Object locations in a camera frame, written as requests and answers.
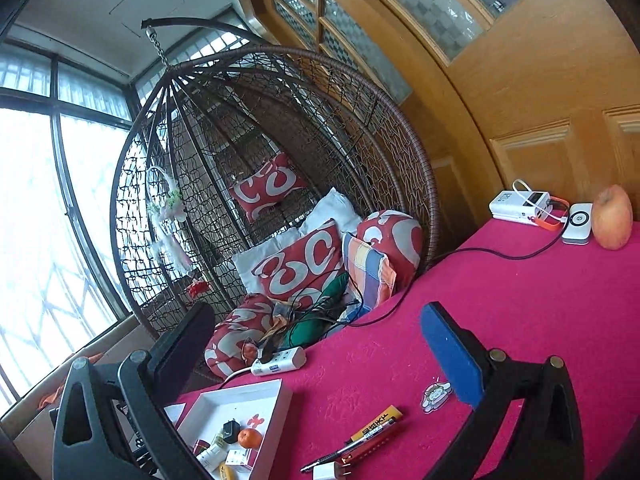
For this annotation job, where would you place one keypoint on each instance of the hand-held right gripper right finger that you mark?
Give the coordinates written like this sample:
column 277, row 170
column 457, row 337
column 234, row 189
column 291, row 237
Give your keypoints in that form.
column 450, row 355

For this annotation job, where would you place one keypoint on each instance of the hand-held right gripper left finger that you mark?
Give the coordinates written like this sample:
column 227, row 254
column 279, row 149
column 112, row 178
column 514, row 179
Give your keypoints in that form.
column 182, row 345

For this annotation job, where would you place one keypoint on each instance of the white shallow tray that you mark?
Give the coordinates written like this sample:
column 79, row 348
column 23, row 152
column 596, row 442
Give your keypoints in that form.
column 235, row 400

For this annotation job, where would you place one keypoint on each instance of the small white dropper bottle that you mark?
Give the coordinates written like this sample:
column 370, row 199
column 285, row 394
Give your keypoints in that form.
column 212, row 452

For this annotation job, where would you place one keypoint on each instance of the small tangerine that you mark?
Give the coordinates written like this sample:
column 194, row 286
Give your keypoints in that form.
column 249, row 438

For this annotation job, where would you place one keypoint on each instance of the cartoon sticker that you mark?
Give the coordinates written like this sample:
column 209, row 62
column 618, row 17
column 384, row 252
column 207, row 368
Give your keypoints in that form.
column 435, row 396

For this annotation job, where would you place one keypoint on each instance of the red knot ornament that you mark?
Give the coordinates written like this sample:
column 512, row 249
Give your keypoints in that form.
column 198, row 287

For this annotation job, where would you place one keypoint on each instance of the black plug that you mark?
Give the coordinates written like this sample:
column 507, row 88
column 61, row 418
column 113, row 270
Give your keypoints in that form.
column 267, row 351

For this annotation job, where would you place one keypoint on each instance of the multicolour patterned cloth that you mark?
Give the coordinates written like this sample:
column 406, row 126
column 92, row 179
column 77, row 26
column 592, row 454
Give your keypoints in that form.
column 277, row 325

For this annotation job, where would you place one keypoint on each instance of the white power strip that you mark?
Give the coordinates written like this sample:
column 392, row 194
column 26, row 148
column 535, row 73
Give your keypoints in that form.
column 280, row 360

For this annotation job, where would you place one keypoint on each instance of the black power adapter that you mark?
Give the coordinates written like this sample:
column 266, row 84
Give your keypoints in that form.
column 230, row 431

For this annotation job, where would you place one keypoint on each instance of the red flower trinket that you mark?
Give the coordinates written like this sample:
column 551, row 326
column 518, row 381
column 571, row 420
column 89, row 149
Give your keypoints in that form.
column 255, row 421

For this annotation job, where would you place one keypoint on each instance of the plaid pillow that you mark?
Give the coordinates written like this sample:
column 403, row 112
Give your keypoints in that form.
column 367, row 270

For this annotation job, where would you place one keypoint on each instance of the green cloth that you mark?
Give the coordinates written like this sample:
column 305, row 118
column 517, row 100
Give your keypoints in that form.
column 305, row 332

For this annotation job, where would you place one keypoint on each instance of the red patterned seat cushion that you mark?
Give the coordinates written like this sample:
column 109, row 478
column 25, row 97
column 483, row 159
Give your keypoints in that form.
column 395, row 240

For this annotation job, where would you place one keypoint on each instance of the small yellow object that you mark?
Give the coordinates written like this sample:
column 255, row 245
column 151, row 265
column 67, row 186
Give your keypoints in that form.
column 227, row 472

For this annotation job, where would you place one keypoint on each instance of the white feather dreamcatcher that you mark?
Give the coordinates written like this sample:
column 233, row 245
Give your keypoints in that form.
column 167, row 210

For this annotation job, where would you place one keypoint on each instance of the orange cloth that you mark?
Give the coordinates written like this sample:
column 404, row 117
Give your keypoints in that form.
column 47, row 397

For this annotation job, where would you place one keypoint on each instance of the red patterned square cushion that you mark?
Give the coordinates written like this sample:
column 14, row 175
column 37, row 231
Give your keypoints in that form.
column 300, row 260

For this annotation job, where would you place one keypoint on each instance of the black pen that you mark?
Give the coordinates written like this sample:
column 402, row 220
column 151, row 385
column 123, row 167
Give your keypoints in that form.
column 340, row 454

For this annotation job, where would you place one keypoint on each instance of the white power bank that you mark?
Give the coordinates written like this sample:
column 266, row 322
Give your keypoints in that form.
column 520, row 207

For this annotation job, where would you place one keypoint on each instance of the white charger plug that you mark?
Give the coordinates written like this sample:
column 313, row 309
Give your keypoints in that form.
column 327, row 472

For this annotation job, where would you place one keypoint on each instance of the small red patterned pillow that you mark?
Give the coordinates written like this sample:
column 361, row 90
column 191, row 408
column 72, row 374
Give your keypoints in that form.
column 267, row 187

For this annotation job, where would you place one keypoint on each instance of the white round-marked router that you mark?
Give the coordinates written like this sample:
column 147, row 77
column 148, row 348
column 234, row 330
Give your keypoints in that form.
column 577, row 223

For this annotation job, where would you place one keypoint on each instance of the white pillow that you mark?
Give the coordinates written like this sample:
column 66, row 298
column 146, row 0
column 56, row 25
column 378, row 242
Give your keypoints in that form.
column 330, row 207

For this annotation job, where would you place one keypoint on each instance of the wicker hanging egg chair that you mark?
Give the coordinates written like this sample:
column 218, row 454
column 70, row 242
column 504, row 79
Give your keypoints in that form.
column 380, row 160

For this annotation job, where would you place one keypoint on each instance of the red-yellow apple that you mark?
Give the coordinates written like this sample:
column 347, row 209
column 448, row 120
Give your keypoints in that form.
column 612, row 217

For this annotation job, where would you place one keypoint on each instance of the wooden door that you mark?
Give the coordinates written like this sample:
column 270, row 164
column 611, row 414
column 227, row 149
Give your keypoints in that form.
column 525, row 85

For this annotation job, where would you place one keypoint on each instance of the black chair stand pole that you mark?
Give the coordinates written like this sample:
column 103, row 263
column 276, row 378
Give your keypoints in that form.
column 200, row 22

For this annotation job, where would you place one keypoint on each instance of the window with dark frame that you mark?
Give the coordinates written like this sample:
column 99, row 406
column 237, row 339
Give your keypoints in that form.
column 30, row 210

